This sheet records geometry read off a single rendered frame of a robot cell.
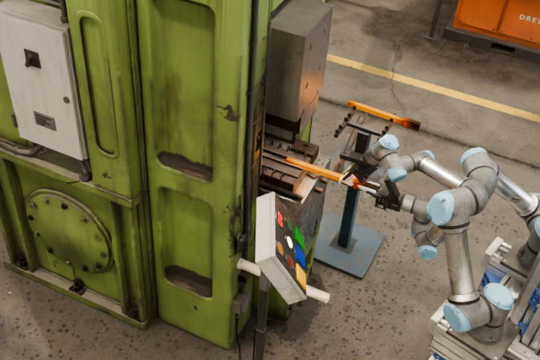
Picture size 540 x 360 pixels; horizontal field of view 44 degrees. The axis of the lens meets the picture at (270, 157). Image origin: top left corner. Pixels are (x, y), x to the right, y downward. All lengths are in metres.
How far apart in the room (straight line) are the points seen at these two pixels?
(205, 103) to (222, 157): 0.22
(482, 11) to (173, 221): 3.92
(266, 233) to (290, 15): 0.85
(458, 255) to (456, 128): 2.77
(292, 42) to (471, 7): 3.87
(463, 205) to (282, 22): 0.96
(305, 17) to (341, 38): 3.47
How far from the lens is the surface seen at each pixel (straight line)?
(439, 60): 6.04
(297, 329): 3.71
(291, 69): 2.61
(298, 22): 2.61
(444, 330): 2.91
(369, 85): 5.53
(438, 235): 2.92
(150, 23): 2.53
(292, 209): 3.07
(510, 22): 6.28
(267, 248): 2.46
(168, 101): 2.73
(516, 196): 3.04
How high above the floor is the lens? 3.01
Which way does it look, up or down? 40 degrees down
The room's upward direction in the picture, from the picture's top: 4 degrees clockwise
